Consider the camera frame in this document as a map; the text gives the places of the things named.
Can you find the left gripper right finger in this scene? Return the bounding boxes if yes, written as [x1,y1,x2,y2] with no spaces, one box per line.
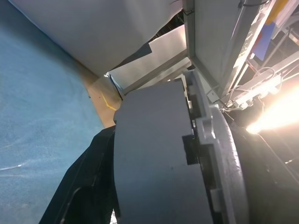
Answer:
[230,123,299,224]

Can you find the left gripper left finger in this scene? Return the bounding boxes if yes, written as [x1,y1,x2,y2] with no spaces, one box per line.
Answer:
[38,125,121,224]

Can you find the silver motor base copper windings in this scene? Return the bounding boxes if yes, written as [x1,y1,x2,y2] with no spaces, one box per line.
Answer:
[113,80,204,224]

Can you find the brown cardboard sheet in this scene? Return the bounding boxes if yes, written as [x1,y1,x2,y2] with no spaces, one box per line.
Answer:
[79,65,124,129]

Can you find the white power strip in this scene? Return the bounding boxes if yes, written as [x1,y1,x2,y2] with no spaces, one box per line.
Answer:
[230,74,284,110]

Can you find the blue plastic table cover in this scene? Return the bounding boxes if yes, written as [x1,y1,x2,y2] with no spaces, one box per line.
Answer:
[0,0,106,224]

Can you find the blue flat panel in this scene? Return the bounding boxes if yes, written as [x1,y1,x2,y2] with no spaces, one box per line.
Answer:
[253,23,276,61]

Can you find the white backdrop board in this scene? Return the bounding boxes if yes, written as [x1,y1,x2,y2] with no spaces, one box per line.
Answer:
[9,0,185,79]

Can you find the yellow object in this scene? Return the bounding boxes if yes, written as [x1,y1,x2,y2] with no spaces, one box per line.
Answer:
[266,0,288,25]

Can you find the grey aluminium frame post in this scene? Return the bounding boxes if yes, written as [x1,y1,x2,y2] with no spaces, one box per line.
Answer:
[182,0,243,103]

